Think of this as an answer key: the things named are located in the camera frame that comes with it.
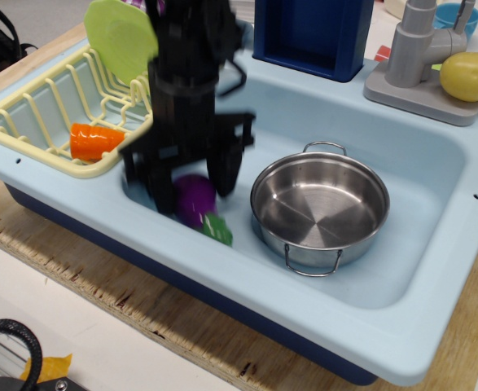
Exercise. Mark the light green plastic plate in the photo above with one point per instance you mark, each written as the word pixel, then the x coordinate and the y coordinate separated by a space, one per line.
pixel 123 37

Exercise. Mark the purple striped bowl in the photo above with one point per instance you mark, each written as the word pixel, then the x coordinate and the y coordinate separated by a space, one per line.
pixel 141 4

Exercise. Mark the stainless steel pot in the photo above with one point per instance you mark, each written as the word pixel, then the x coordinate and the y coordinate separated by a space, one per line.
pixel 319 209

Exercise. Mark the orange plastic cup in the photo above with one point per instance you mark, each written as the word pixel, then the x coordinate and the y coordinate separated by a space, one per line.
pixel 89 142

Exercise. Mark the yellow tape piece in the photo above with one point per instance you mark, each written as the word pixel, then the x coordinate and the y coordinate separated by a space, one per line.
pixel 54 368

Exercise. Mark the purple toy eggplant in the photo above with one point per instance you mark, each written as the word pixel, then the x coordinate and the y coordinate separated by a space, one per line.
pixel 196 207

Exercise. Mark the light blue toy sink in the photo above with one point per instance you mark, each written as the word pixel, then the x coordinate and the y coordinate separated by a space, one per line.
pixel 387 311

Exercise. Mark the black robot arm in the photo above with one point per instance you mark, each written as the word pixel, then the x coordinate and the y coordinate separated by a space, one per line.
pixel 195 39

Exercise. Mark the yellow toy potato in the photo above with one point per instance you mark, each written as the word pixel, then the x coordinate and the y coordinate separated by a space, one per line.
pixel 459 76

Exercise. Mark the dark blue plastic box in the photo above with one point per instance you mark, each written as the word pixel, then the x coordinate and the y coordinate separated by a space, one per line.
pixel 325 38

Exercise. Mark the black metal base plate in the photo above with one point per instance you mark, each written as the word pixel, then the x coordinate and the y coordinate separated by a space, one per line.
pixel 61 384

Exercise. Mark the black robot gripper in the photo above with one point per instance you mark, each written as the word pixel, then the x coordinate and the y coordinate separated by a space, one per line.
pixel 187 128

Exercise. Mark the cream dish rack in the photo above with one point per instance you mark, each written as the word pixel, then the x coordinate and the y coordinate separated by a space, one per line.
pixel 36 115

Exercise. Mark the grey toy faucet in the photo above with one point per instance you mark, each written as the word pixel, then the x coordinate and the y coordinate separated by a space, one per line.
pixel 407 81

